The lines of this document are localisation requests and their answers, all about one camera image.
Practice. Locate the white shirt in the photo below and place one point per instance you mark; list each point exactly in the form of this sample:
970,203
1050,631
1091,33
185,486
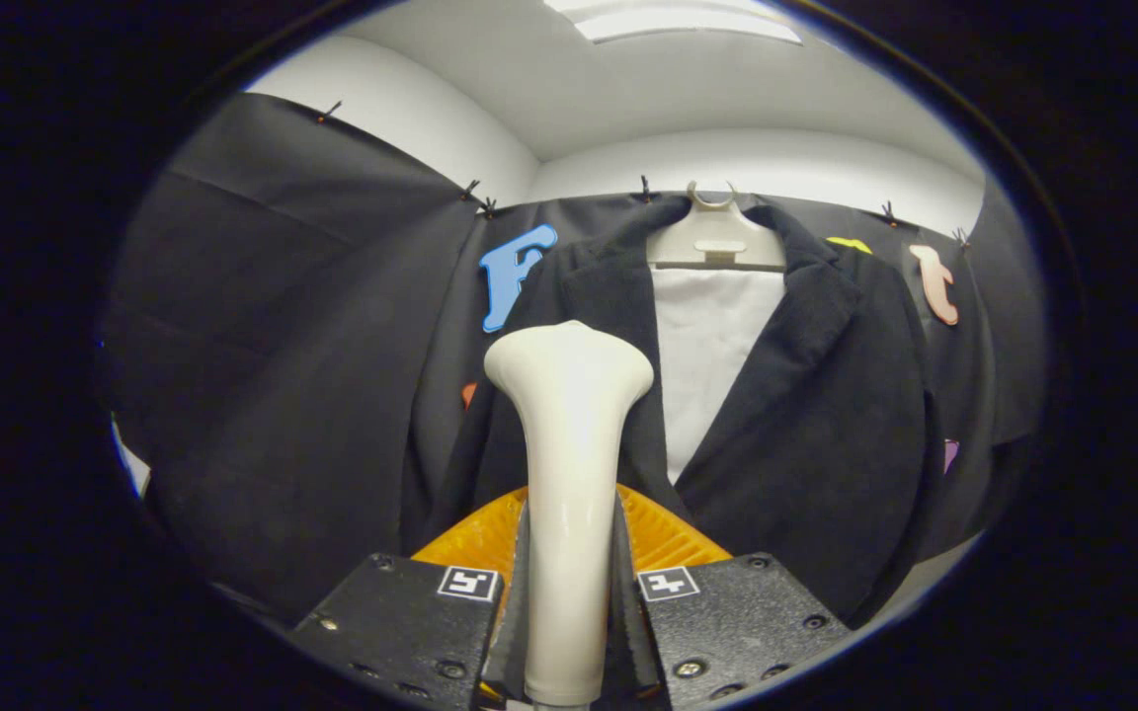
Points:
707,346

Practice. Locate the white clothes hanger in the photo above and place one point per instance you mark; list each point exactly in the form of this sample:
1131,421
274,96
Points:
717,237

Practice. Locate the black backdrop cloth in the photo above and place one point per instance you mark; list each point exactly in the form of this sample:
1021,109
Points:
283,346

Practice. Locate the black suit jacket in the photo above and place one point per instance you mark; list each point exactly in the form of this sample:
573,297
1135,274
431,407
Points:
826,395

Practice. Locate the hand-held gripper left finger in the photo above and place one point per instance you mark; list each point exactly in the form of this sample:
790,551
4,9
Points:
401,622

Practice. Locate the ceiling light panel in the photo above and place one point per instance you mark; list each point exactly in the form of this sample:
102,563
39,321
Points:
678,18

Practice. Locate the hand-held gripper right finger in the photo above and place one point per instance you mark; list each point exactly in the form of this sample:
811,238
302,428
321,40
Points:
737,617

